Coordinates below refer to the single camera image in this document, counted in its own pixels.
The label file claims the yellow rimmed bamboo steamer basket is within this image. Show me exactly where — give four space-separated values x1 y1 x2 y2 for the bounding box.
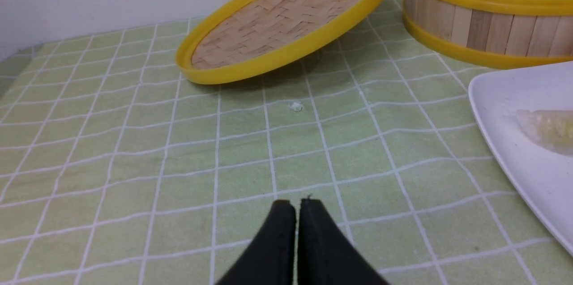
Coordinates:
402 0 572 69

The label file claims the small white crumb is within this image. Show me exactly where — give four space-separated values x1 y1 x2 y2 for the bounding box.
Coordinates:
288 102 304 112

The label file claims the yellow rimmed bamboo steamer lid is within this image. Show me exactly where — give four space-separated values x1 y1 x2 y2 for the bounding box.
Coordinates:
175 0 383 85

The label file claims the white square plate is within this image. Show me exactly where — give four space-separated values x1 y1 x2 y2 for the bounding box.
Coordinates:
468 61 573 254

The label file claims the left dumpling on plate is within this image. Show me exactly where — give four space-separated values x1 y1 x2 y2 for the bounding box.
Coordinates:
516 110 573 157

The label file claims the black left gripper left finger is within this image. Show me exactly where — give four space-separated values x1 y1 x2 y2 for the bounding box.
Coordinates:
217 200 296 285

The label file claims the green checkered tablecloth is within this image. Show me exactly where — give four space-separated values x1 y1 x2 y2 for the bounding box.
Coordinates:
0 0 572 285

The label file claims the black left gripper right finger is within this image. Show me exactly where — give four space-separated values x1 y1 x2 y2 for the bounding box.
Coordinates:
297 199 388 285

